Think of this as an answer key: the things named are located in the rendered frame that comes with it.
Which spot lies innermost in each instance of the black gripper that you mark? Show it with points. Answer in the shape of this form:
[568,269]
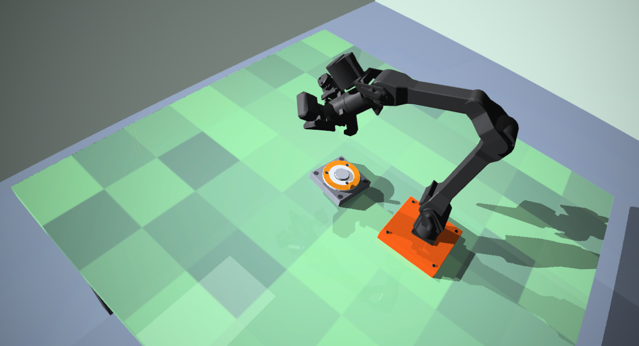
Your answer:
[326,117]

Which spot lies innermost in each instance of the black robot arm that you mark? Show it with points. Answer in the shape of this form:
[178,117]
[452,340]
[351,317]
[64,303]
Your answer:
[496,129]

